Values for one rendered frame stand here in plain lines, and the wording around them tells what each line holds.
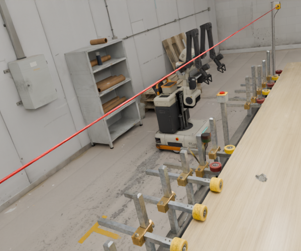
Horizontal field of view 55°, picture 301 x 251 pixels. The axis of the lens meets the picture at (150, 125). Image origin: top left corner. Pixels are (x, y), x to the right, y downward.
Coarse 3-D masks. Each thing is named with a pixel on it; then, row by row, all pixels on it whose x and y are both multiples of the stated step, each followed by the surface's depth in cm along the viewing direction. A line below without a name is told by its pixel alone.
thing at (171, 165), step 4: (164, 164) 218; (168, 164) 216; (172, 164) 215; (176, 164) 214; (180, 164) 212; (176, 168) 213; (180, 168) 211; (192, 168) 205; (196, 168) 204; (208, 168) 201; (204, 172) 201; (208, 172) 199; (212, 172) 197; (216, 172) 195
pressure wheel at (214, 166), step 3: (213, 162) 198; (216, 162) 197; (210, 165) 195; (213, 165) 195; (216, 165) 194; (219, 165) 193; (210, 168) 194; (213, 168) 192; (216, 168) 191; (219, 168) 192; (213, 171) 193; (216, 171) 192; (216, 177) 198
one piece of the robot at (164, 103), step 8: (168, 80) 411; (160, 96) 390; (168, 96) 383; (176, 96) 391; (160, 104) 384; (168, 104) 378; (176, 104) 393; (160, 112) 391; (168, 112) 383; (176, 112) 394; (184, 112) 402; (160, 120) 396; (168, 120) 389; (176, 120) 395; (184, 120) 403; (160, 128) 403; (168, 128) 395; (176, 128) 397; (184, 128) 409
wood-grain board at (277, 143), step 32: (288, 64) 380; (288, 96) 281; (256, 128) 232; (288, 128) 222; (256, 160) 191; (288, 160) 184; (224, 192) 168; (256, 192) 163; (288, 192) 158; (192, 224) 150; (224, 224) 145; (256, 224) 141; (288, 224) 138
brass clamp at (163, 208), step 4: (172, 192) 166; (172, 196) 163; (176, 196) 166; (160, 200) 161; (164, 200) 161; (168, 200) 160; (172, 200) 164; (164, 204) 157; (160, 208) 159; (164, 208) 157; (168, 208) 160; (164, 212) 158
